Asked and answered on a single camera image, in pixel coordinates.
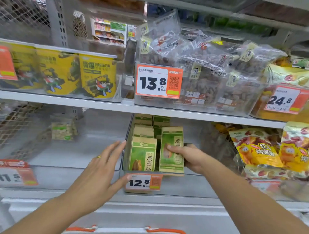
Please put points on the grey metal shelf board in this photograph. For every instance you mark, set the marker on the grey metal shelf board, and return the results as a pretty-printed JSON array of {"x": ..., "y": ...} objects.
[{"x": 241, "y": 14}]

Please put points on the person's left forearm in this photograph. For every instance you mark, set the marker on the person's left forearm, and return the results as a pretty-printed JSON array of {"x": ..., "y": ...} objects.
[{"x": 41, "y": 214}]

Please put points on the clear bin with nut bags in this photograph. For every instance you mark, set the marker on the clear bin with nut bags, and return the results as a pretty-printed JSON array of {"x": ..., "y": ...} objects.
[{"x": 217, "y": 149}]

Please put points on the plain orange price tag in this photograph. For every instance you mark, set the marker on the plain orange price tag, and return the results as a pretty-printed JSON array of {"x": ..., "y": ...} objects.
[{"x": 6, "y": 64}]

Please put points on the small orange white price tag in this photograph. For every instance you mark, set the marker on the small orange white price tag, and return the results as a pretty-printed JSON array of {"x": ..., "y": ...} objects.
[{"x": 140, "y": 182}]

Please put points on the pale yellow snack bag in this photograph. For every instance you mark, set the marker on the pale yellow snack bag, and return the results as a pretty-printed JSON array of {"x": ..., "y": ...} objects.
[{"x": 287, "y": 76}]

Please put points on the person's left thumb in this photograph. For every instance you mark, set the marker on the person's left thumb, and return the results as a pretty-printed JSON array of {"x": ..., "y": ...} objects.
[{"x": 122, "y": 183}]

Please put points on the person's left hand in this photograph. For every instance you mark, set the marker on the person's left hand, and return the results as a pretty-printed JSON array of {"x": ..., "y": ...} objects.
[{"x": 93, "y": 179}]

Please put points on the blurred orange white price tag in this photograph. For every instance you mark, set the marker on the blurred orange white price tag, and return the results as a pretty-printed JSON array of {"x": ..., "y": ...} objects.
[{"x": 14, "y": 176}]

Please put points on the row of green seed packets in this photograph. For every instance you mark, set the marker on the row of green seed packets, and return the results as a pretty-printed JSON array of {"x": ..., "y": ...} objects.
[{"x": 142, "y": 154}]

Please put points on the clear bin with nut packets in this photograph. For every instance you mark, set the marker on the clear bin with nut packets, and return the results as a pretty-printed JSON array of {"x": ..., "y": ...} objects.
[{"x": 193, "y": 107}]

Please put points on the faded orange price tag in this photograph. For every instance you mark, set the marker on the faded orange price tag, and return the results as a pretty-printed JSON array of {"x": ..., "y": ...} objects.
[{"x": 265, "y": 186}]

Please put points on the clear bin with orange bags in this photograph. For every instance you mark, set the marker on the clear bin with orange bags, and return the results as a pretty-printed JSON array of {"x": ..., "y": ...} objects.
[{"x": 270, "y": 117}]

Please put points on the red white price tag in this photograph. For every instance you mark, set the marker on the red white price tag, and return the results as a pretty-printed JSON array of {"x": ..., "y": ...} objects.
[{"x": 284, "y": 100}]

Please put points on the person's right thumb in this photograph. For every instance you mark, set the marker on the person's right thumb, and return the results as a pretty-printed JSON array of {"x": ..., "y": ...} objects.
[{"x": 175, "y": 148}]

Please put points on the yellow snack tub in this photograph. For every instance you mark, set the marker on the yellow snack tub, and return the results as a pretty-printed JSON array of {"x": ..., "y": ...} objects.
[
  {"x": 59, "y": 72},
  {"x": 23, "y": 65},
  {"x": 97, "y": 77}
]

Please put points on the person's right forearm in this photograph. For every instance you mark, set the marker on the person's right forearm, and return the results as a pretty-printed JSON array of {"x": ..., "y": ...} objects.
[{"x": 251, "y": 200}]

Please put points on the clear bin with yellow tubs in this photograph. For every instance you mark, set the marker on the clear bin with yellow tubs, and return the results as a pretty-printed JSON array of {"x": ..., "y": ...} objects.
[{"x": 120, "y": 82}]

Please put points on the row of dark green packets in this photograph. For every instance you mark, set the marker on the row of dark green packets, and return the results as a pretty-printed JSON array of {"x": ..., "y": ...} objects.
[{"x": 236, "y": 24}]

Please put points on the pile of clear nut packets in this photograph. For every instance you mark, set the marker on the pile of clear nut packets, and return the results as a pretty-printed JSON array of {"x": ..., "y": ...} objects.
[{"x": 210, "y": 62}]

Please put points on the clear bin with green packets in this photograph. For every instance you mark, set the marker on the clear bin with green packets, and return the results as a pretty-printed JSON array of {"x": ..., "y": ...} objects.
[{"x": 198, "y": 183}]

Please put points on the person's right hand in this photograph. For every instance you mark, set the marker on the person's right hand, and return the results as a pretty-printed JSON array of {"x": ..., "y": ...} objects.
[{"x": 194, "y": 158}]

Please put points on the white metal shelf board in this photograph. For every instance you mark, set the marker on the white metal shelf board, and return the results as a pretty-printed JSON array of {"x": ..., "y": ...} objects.
[
  {"x": 169, "y": 207},
  {"x": 96, "y": 104}
]

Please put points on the large orange white price tag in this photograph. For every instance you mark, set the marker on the large orange white price tag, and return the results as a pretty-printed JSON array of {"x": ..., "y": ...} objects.
[{"x": 158, "y": 82}]

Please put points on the distant white goods shelf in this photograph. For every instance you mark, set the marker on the distant white goods shelf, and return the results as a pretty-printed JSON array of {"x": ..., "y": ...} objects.
[{"x": 108, "y": 30}]

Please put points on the yellow roasted nut bag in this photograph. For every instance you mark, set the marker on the yellow roasted nut bag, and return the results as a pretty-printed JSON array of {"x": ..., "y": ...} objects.
[
  {"x": 268, "y": 173},
  {"x": 294, "y": 149},
  {"x": 257, "y": 148}
]

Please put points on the grey perforated shelf post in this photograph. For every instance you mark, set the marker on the grey perforated shelf post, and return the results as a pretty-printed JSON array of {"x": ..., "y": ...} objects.
[{"x": 56, "y": 21}]

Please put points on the wide empty clear plastic bin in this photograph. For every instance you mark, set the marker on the wide empty clear plastic bin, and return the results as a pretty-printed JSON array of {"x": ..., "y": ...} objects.
[{"x": 79, "y": 154}]

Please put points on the white green snack packet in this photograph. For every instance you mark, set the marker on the white green snack packet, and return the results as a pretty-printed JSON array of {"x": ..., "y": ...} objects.
[{"x": 63, "y": 130}]

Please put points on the green kraft seed packet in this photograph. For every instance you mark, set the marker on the green kraft seed packet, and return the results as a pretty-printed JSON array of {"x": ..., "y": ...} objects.
[{"x": 171, "y": 137}]

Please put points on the person's left middle finger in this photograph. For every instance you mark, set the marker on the person's left middle finger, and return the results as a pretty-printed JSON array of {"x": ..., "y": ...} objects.
[{"x": 108, "y": 149}]

